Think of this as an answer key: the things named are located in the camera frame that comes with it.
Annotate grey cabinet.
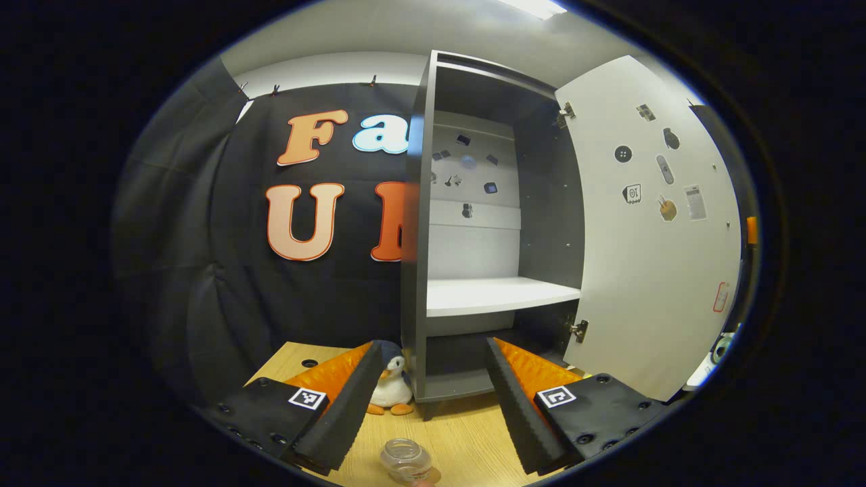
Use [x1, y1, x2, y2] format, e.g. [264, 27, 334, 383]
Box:
[401, 49, 586, 421]

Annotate clear glass bottle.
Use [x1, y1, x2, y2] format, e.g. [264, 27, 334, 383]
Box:
[380, 438, 434, 484]

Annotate round brown coaster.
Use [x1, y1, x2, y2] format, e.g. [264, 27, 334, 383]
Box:
[389, 465, 442, 487]

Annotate black backdrop cloth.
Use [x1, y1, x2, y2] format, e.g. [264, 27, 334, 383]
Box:
[112, 54, 762, 407]

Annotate penguin plush toy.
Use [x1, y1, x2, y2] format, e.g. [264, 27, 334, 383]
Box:
[365, 340, 415, 416]

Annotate white cabinet shelf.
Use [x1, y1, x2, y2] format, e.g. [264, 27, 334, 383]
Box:
[426, 276, 583, 319]

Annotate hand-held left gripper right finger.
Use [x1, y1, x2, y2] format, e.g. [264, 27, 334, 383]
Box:
[485, 336, 667, 476]

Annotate green tape roll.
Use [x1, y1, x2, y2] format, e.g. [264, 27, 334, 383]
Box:
[709, 333, 737, 365]

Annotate ceiling light panel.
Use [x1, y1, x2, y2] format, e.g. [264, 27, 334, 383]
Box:
[497, 0, 568, 20]

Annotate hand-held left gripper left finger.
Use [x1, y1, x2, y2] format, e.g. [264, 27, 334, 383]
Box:
[206, 340, 385, 476]

